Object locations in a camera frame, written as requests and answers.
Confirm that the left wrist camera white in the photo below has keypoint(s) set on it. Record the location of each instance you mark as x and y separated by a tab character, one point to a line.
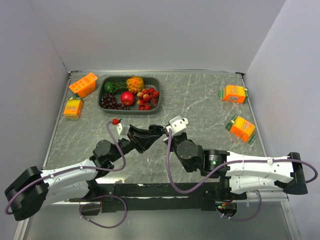
121	126

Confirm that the orange box front right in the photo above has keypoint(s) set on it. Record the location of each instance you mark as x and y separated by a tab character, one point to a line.
242	128

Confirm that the dark purple grape bunch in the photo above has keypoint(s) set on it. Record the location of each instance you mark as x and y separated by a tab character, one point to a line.
108	101

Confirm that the red apple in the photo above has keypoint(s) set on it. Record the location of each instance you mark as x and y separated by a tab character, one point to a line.
127	98

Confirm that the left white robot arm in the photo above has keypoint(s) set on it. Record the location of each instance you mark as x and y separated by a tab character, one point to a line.
35	189

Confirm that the green lime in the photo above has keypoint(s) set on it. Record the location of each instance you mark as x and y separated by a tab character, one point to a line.
109	87

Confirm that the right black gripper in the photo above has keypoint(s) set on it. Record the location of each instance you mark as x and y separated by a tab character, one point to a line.
173	138

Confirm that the orange box back right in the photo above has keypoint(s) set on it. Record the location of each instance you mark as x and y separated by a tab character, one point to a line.
234	93

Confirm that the red lychee cluster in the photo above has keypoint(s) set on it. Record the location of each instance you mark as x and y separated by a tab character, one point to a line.
148	99

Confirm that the orange sponge pack left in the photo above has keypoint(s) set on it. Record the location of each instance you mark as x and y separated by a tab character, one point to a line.
73	108

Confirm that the orange spiky fruit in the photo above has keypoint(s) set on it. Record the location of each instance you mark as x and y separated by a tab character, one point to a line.
135	84

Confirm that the orange box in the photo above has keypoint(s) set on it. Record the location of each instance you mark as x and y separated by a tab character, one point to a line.
242	128
234	93

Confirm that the dark grey fruit tray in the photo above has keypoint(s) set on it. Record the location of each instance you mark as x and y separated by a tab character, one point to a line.
134	109

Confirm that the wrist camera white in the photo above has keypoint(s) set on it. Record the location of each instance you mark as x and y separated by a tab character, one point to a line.
176	126
121	126

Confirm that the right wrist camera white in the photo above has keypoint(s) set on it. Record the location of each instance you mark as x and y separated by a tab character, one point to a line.
176	126

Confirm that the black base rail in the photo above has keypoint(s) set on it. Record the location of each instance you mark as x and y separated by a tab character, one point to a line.
156	196

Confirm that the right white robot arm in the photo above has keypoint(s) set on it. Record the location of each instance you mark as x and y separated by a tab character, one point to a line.
238	173

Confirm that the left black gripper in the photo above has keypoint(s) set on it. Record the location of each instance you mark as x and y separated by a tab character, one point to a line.
141	139

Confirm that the white earbud charging case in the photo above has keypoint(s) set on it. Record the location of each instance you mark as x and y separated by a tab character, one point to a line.
186	121

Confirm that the orange carton back left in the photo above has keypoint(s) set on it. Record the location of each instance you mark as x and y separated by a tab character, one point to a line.
84	86

